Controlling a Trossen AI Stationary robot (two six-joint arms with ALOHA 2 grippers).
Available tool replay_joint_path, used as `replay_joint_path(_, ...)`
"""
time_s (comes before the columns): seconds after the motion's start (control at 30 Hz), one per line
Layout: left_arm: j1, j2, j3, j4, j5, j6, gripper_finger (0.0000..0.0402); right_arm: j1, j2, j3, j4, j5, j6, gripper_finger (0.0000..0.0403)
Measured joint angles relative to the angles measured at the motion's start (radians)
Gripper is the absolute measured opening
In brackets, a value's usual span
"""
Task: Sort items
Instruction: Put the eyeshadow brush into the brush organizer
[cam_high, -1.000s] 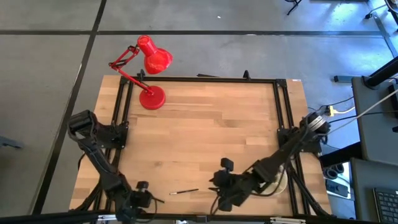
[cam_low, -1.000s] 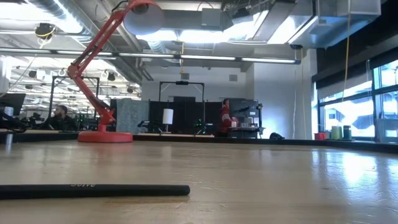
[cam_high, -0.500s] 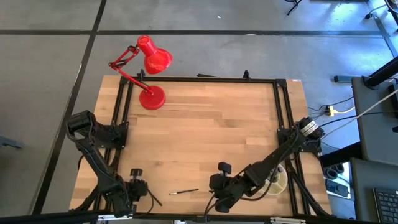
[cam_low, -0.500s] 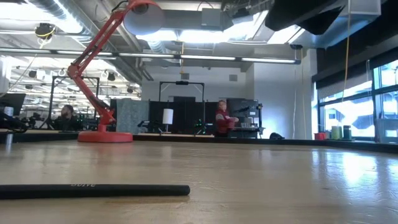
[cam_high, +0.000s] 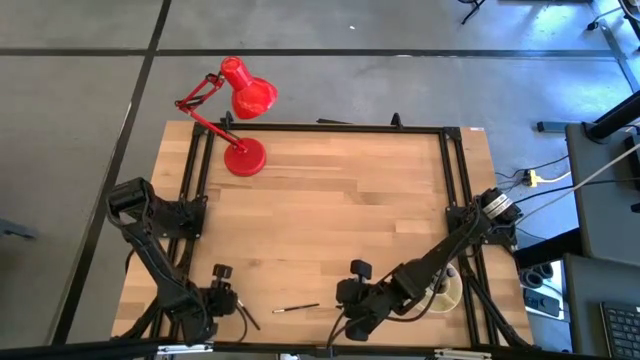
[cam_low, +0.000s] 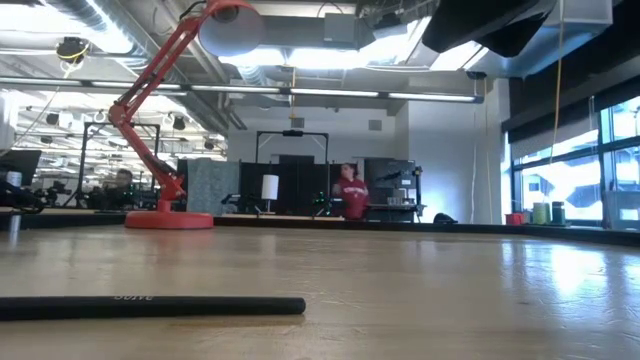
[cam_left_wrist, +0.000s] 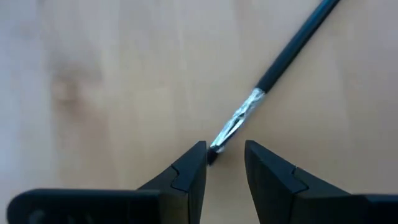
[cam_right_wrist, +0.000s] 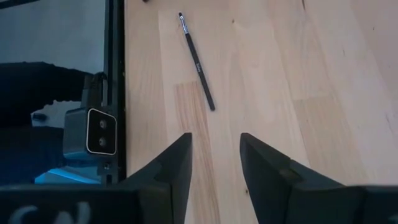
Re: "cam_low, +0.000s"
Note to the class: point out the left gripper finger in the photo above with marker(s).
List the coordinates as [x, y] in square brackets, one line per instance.
[22, 197]

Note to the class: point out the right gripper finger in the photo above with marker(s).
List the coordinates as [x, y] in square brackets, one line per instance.
[475, 20]
[510, 42]

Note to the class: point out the thin black makeup brush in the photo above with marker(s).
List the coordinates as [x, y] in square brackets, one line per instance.
[150, 307]

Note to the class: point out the white cup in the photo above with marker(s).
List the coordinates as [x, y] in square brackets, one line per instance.
[13, 179]

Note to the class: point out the black monitor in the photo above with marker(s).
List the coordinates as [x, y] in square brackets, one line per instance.
[22, 161]

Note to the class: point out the person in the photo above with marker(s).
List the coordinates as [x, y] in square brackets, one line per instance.
[352, 197]
[122, 177]

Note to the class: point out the red desk lamp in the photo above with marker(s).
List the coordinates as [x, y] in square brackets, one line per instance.
[170, 220]

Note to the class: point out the long ceiling light bar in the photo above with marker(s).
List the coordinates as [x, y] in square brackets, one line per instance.
[330, 92]

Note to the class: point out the black equipment cart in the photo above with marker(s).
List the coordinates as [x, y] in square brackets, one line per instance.
[395, 172]

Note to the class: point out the green cup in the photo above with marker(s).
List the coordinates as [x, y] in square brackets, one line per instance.
[541, 214]

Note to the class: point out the red bin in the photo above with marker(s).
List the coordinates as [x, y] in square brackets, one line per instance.
[514, 219]

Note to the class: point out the dark cup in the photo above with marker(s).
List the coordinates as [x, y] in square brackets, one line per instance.
[558, 212]

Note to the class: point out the black bag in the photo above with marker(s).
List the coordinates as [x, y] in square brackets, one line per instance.
[444, 219]

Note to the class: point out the grey fabric partition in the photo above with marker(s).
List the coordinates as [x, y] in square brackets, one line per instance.
[215, 187]

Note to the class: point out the black partition curtain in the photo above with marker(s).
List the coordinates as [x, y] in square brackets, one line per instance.
[295, 185]

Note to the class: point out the white cylindrical shade lamp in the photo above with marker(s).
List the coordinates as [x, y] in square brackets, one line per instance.
[269, 186]

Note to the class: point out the silver metal post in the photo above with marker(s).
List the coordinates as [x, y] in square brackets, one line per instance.
[15, 225]

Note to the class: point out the black ceiling camera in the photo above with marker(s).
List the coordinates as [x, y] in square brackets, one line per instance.
[72, 49]

